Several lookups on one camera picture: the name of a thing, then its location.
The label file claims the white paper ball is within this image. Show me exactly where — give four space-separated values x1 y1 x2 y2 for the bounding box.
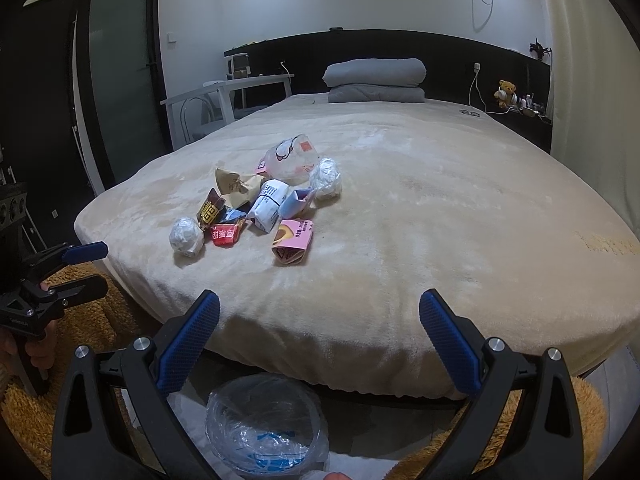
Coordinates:
169 217 204 258

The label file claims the maroon gold snack packet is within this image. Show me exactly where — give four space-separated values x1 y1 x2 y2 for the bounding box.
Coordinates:
196 188 226 231

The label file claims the red green snack wrapper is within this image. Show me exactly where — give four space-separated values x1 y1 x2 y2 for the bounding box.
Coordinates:
209 208 246 247

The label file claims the pink brown carton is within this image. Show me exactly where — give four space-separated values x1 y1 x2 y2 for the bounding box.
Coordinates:
271 219 314 266

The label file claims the light blue carton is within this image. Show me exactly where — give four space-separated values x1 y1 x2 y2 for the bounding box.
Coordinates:
279 188 316 220

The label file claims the white tissue ball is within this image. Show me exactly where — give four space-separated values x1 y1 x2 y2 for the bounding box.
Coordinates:
309 157 343 200

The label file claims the trash bin with clear bag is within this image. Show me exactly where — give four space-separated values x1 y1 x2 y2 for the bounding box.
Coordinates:
205 374 329 479

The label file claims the left hand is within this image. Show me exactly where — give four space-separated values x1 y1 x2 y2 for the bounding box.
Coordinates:
0 284 60 386

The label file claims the orange shaggy rug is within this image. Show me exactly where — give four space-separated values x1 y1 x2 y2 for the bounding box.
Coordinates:
0 261 151 480

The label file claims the beige plush bed blanket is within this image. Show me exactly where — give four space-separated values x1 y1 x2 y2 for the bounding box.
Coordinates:
75 94 639 398

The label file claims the brown paper bag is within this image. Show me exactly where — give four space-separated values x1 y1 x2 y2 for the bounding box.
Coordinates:
215 168 266 209

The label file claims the white chair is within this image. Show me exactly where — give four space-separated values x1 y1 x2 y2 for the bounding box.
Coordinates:
179 96 226 143

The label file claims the white rolled printed paper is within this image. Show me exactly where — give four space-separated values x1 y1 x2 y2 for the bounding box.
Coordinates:
247 179 288 233

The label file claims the small pink box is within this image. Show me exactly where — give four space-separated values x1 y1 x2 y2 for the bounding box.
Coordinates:
255 157 270 177

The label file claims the white side table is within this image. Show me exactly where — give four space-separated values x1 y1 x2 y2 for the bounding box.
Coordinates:
160 74 294 150

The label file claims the clear plastic cup with cartoon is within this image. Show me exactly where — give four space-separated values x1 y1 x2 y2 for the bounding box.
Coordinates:
264 134 320 185

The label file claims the dark glass door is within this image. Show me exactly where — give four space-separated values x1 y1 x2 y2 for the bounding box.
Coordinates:
76 0 172 188

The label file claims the brown teddy bear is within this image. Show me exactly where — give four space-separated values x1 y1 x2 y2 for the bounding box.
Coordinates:
494 80 518 110

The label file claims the black headboard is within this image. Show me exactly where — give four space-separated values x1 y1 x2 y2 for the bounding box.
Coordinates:
223 28 554 154

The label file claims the lower grey folded pillow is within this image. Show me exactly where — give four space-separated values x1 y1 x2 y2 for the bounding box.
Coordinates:
328 84 425 103

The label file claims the grey folded pillow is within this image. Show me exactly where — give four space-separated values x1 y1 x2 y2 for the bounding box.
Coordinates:
328 84 425 103
322 58 426 88

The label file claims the upper grey folded pillow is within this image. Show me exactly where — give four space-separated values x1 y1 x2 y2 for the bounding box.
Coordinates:
322 58 426 88

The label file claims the black figurine on headboard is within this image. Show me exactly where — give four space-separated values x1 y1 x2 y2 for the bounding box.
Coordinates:
529 40 552 61

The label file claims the cream curtain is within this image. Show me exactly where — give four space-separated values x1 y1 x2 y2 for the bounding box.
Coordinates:
546 0 639 233

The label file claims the white charging cable on headboard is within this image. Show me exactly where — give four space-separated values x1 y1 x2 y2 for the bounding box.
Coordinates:
467 62 507 115

